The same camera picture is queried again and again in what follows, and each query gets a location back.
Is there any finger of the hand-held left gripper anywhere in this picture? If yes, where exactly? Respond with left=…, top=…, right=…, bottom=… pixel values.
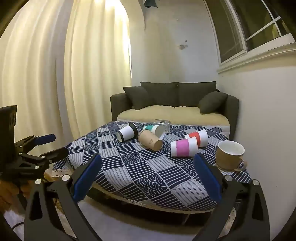
left=14, top=134, right=56, bottom=153
left=9, top=147, right=70, bottom=183

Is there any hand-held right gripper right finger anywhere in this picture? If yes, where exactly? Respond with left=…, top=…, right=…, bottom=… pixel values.
left=193, top=152, right=271, bottom=241

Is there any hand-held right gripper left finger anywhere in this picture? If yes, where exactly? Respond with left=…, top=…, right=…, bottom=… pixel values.
left=23, top=153, right=103, bottom=241

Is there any white cup with pink band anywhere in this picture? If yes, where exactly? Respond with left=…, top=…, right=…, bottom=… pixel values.
left=170, top=137, right=199, bottom=157

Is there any white cup with red band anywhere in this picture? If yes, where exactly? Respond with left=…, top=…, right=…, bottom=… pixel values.
left=184, top=129, right=208, bottom=147

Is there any white cup with black band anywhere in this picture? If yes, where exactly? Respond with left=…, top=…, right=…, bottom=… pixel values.
left=116, top=123, right=139, bottom=142

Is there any brown paper cup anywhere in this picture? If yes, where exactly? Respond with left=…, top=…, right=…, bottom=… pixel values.
left=138, top=130, right=163, bottom=151

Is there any white cup with teal band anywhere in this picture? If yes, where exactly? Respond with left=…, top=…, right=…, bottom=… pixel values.
left=143, top=125, right=165, bottom=140

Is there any brown mug with white inside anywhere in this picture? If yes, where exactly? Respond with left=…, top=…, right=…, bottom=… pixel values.
left=216, top=140, right=245, bottom=169

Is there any blue patterned tablecloth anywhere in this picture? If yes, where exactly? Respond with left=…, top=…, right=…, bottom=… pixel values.
left=53, top=120, right=251, bottom=211

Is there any clear glass box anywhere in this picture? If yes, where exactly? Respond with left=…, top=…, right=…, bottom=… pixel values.
left=154, top=119, right=171, bottom=132

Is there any cream curtain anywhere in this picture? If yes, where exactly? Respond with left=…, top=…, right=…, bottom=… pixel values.
left=0, top=0, right=133, bottom=152

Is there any dark grey sofa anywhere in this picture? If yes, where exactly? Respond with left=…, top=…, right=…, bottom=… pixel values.
left=110, top=81, right=239, bottom=141

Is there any dark grey throw pillow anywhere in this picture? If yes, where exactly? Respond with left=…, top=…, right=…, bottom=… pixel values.
left=198, top=91, right=228, bottom=114
left=122, top=86, right=156, bottom=111

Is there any cream sofa blanket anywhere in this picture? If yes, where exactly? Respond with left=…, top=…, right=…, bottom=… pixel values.
left=117, top=105, right=231, bottom=133

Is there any white framed window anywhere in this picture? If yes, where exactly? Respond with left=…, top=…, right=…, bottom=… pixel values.
left=205, top=0, right=296, bottom=75

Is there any dark ceiling fixture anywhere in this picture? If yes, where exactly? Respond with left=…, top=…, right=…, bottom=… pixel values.
left=138, top=0, right=160, bottom=9

